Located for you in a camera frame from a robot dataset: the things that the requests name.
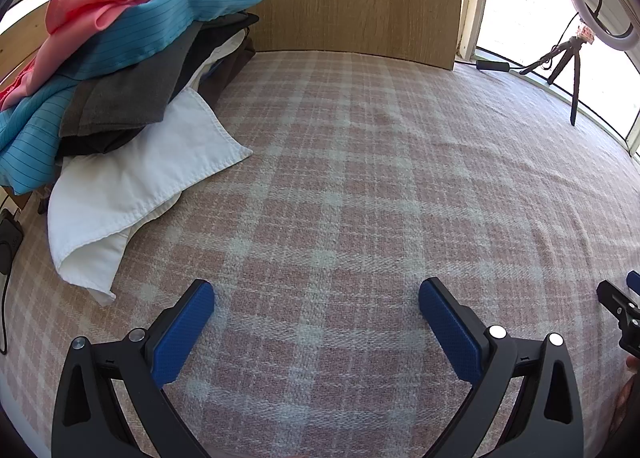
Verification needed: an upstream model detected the black tripod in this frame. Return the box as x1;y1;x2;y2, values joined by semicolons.
520;25;596;128

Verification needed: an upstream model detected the white garment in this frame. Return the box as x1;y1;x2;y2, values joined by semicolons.
47;33;254;307

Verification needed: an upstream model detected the grey garment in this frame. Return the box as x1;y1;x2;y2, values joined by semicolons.
59;23;211;139

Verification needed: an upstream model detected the black ring light cable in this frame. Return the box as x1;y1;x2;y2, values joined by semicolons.
452;13;581;71

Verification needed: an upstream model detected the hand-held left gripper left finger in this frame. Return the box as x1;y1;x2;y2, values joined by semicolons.
51;279;216;458

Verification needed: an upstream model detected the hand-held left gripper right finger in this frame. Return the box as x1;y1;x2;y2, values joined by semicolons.
418;277;586;458

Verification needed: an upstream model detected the brown garment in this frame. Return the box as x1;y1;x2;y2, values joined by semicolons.
197;35;257;109

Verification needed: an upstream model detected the black charger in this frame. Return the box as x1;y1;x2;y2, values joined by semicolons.
0;210;25;275

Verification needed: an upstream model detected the blue striped garment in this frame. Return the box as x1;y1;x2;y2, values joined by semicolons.
0;0;273;194

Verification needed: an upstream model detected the black charger cable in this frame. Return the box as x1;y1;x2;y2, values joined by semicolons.
0;190;21;356

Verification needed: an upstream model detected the black garment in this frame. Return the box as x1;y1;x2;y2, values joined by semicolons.
55;13;261;159

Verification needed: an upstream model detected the wooden side board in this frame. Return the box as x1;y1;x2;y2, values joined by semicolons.
0;3;56;89

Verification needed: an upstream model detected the pink garment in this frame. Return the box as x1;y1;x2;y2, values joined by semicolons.
0;0;233;111

